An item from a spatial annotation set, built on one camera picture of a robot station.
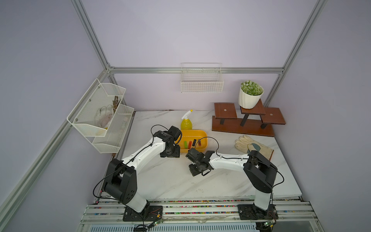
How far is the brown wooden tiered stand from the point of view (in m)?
0.93

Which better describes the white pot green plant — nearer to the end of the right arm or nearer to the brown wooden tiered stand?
the brown wooden tiered stand

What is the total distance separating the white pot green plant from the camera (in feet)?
2.74

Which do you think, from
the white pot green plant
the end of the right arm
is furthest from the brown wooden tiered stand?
the end of the right arm

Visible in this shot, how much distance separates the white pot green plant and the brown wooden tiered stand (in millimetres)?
45
